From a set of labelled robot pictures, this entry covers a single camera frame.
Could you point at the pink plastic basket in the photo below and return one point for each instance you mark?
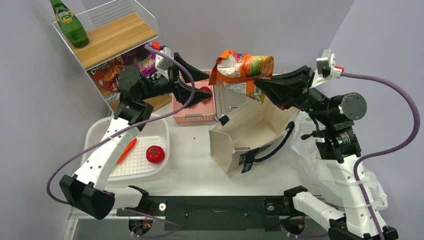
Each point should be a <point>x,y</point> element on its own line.
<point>201,112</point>

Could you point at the red pomegranate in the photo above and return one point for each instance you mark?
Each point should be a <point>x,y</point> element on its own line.
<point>208,90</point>

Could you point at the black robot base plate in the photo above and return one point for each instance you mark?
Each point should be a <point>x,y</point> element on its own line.
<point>217,213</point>

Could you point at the stainless steel tray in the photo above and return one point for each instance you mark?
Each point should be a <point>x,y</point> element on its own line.
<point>229,96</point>

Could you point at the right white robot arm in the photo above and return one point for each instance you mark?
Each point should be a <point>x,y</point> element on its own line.
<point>339,149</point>

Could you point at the red chili pepper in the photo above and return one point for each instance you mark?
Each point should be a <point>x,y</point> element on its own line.
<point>126,151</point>

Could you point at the orange snack packet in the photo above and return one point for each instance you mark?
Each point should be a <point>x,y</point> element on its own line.
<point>237,72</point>

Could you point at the white plastic basin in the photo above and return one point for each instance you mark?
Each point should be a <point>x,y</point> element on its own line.
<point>135,166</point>

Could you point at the white plastic grocery bag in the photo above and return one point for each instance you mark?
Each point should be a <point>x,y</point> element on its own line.
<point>314,171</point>

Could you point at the white wire wooden shelf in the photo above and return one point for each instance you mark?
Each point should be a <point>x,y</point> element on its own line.
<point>113,29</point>

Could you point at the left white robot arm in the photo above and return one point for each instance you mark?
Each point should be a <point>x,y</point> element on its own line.
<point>86,189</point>

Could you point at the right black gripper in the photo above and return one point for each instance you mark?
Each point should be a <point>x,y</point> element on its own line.
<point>286,89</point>

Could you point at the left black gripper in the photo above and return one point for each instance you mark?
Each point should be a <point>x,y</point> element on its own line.
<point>182,92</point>

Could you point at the red chips bag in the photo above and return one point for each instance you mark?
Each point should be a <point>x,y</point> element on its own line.
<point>106,74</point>

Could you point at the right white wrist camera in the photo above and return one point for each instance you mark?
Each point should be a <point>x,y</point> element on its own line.
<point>326,68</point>

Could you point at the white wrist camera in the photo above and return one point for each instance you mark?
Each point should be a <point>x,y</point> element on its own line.
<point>162,64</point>
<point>326,68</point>

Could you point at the red tomato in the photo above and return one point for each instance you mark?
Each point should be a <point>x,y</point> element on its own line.
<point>155,154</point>

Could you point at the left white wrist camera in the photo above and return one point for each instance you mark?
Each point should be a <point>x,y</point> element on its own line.
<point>162,64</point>

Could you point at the green glass bottle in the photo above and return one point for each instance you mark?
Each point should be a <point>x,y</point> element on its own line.
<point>70,25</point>

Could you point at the purple snack packet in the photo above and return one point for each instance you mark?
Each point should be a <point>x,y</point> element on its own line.
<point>142,59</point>

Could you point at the beige canvas tote bag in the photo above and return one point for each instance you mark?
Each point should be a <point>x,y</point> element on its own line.
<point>249,133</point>

